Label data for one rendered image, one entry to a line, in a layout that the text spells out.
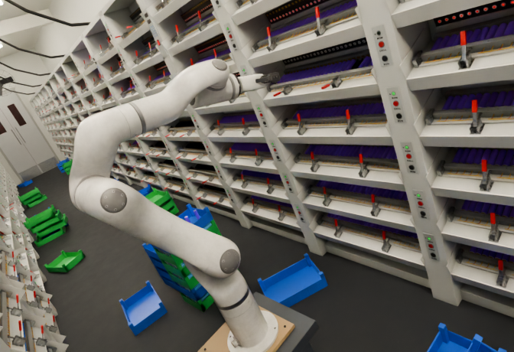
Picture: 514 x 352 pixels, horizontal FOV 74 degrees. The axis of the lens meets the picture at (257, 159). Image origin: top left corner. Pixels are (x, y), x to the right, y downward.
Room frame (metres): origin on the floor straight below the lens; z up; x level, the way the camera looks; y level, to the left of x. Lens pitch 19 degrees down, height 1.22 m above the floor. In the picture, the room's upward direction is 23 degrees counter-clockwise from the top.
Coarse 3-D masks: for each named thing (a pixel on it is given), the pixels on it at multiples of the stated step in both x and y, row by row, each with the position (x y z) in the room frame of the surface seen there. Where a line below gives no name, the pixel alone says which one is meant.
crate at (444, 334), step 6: (444, 324) 0.87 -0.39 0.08; (444, 330) 0.86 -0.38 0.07; (438, 336) 0.86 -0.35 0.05; (444, 336) 0.86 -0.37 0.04; (450, 336) 0.86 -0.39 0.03; (456, 336) 0.84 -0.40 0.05; (432, 342) 0.85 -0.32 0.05; (438, 342) 0.86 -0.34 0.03; (444, 342) 0.87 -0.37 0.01; (450, 342) 0.86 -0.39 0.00; (456, 342) 0.85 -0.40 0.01; (462, 342) 0.83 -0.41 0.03; (468, 342) 0.81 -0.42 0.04; (432, 348) 0.84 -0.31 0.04; (438, 348) 0.86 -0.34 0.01; (444, 348) 0.85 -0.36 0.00; (450, 348) 0.84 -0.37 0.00; (456, 348) 0.83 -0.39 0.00; (462, 348) 0.83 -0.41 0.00
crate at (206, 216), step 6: (186, 210) 1.84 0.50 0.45; (192, 210) 1.84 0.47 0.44; (198, 210) 1.79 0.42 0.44; (204, 210) 1.71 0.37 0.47; (180, 216) 1.81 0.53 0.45; (192, 216) 1.84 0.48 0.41; (204, 216) 1.68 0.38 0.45; (210, 216) 1.70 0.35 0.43; (192, 222) 1.77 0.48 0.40; (198, 222) 1.65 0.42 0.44; (204, 222) 1.67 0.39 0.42
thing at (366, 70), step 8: (344, 72) 1.22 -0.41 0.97; (352, 72) 1.19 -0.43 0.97; (360, 72) 1.16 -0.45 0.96; (368, 72) 1.14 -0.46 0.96; (296, 80) 1.44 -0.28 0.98; (304, 80) 1.38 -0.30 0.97; (312, 80) 1.35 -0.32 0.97; (320, 80) 1.32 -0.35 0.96; (328, 80) 1.28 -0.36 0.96; (272, 88) 1.57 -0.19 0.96; (280, 88) 1.53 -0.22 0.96
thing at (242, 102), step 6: (240, 96) 1.79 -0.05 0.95; (246, 96) 1.74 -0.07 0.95; (222, 102) 1.93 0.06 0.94; (228, 102) 1.86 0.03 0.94; (234, 102) 1.79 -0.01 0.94; (240, 102) 1.73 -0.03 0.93; (246, 102) 1.68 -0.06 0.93; (198, 108) 2.13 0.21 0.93; (204, 108) 2.05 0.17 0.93; (210, 108) 2.00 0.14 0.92; (216, 108) 1.94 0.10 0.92; (222, 108) 1.90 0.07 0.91; (228, 108) 1.85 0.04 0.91; (234, 108) 1.80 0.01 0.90; (240, 108) 1.76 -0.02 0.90; (246, 108) 1.72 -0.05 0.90; (252, 108) 1.68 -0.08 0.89; (198, 114) 2.17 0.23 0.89
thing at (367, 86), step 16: (352, 48) 1.31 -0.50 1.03; (368, 48) 1.26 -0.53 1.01; (288, 64) 1.61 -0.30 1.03; (352, 80) 1.18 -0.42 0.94; (368, 80) 1.11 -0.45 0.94; (272, 96) 1.52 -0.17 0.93; (288, 96) 1.42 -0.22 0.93; (304, 96) 1.35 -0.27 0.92; (320, 96) 1.28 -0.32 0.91; (336, 96) 1.23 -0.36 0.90; (352, 96) 1.17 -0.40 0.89
